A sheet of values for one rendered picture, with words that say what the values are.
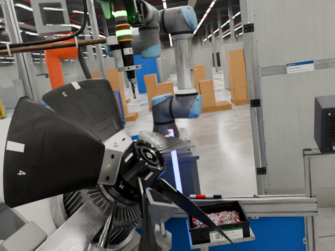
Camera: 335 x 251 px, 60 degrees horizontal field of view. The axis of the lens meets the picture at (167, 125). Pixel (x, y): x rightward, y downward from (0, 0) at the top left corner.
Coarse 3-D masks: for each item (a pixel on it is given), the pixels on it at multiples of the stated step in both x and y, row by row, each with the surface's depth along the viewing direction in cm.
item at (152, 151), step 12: (132, 144) 77; (144, 144) 83; (132, 156) 75; (144, 156) 77; (156, 156) 82; (120, 168) 77; (132, 168) 75; (144, 168) 74; (156, 168) 76; (120, 180) 79; (132, 180) 76; (144, 180) 76; (120, 192) 77; (132, 192) 80; (144, 192) 84; (132, 204) 79
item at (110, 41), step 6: (114, 36) 81; (108, 42) 81; (114, 42) 81; (108, 48) 83; (114, 48) 81; (120, 48) 81; (114, 54) 83; (120, 54) 82; (120, 60) 82; (120, 66) 83; (126, 66) 82; (132, 66) 82; (138, 66) 83
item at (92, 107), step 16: (80, 80) 94; (96, 80) 96; (48, 96) 87; (80, 96) 90; (96, 96) 91; (112, 96) 93; (64, 112) 86; (80, 112) 87; (96, 112) 88; (112, 112) 89; (96, 128) 86; (112, 128) 86
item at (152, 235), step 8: (144, 200) 66; (144, 208) 63; (144, 216) 60; (144, 224) 58; (144, 232) 56; (152, 232) 61; (144, 240) 54; (152, 240) 59; (144, 248) 53; (152, 248) 57
